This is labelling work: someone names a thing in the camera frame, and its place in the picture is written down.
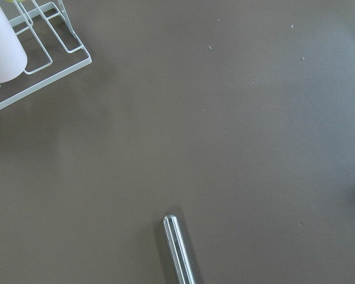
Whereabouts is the white plastic cup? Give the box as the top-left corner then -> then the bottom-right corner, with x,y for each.
0,6 -> 27,83

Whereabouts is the steel muddler with black tip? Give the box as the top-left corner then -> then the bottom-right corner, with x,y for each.
163,214 -> 196,284

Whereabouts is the white wire cup rack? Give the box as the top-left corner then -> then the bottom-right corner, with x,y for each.
0,1 -> 92,110

